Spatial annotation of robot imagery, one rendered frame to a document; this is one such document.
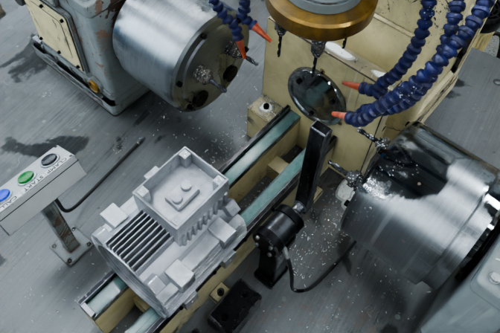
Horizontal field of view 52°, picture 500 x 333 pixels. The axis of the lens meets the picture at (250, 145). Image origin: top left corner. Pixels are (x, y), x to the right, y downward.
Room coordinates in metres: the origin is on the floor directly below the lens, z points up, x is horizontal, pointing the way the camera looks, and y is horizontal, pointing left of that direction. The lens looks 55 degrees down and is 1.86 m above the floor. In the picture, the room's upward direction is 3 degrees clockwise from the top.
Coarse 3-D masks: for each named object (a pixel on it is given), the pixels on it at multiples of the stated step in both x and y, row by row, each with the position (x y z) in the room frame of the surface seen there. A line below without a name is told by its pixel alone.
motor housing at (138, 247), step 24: (144, 216) 0.38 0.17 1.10; (216, 216) 0.39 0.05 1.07; (240, 216) 0.41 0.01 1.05; (120, 240) 0.33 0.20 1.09; (144, 240) 0.33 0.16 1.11; (168, 240) 0.33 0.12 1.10; (192, 240) 0.35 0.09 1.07; (216, 240) 0.36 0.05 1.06; (240, 240) 0.39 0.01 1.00; (120, 264) 0.34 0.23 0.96; (144, 264) 0.29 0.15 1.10; (168, 264) 0.31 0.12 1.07; (192, 264) 0.31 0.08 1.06; (216, 264) 0.33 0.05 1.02; (144, 288) 0.31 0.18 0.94; (168, 288) 0.27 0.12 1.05; (192, 288) 0.29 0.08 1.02; (168, 312) 0.25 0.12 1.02
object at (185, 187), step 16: (176, 160) 0.47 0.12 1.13; (192, 160) 0.47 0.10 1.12; (160, 176) 0.44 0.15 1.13; (176, 176) 0.45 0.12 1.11; (192, 176) 0.45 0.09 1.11; (208, 176) 0.45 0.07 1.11; (224, 176) 0.43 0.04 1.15; (160, 192) 0.41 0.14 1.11; (176, 192) 0.41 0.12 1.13; (192, 192) 0.41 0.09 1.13; (208, 192) 0.42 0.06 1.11; (224, 192) 0.42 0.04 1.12; (144, 208) 0.38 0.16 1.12; (160, 208) 0.38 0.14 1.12; (176, 208) 0.38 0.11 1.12; (192, 208) 0.39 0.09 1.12; (208, 208) 0.39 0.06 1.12; (176, 224) 0.34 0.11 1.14; (192, 224) 0.36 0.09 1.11; (176, 240) 0.34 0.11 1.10
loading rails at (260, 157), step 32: (288, 128) 0.71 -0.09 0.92; (256, 160) 0.62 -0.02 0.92; (288, 192) 0.54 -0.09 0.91; (320, 192) 0.60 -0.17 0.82; (256, 224) 0.46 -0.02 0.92; (96, 288) 0.31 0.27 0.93; (128, 288) 0.32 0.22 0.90; (224, 288) 0.36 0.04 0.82; (96, 320) 0.26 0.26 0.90; (160, 320) 0.26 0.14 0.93
